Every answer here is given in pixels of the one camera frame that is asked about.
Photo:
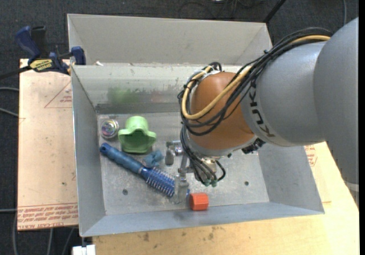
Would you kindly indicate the grey metal bin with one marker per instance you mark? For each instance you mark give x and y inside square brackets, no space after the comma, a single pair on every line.
[122,199]

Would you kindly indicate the orange hexagonal block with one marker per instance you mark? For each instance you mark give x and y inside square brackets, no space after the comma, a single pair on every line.
[198,202]

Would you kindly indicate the green plastic cup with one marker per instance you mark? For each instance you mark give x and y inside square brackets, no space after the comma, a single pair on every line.
[137,138]

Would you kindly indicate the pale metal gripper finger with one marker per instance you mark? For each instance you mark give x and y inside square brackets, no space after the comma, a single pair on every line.
[182,188]
[170,157]

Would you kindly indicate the blue hairbrush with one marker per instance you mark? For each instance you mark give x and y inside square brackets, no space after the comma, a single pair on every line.
[128,162]

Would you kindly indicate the black cylinder on white bracket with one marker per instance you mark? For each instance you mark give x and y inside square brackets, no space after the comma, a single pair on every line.
[252,146]

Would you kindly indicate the small blue cloth piece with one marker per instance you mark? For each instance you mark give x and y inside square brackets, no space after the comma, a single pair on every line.
[153,159]

